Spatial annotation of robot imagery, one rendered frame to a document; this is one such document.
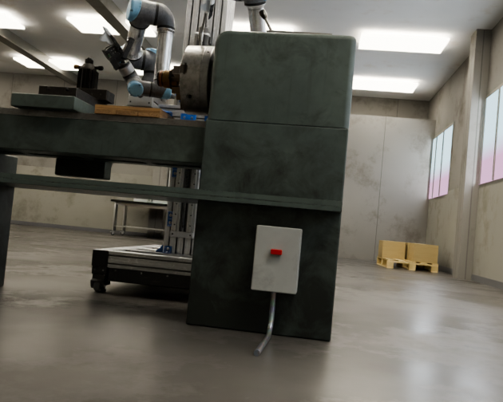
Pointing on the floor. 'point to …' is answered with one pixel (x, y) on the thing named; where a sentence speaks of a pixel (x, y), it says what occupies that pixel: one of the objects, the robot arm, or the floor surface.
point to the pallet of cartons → (408, 255)
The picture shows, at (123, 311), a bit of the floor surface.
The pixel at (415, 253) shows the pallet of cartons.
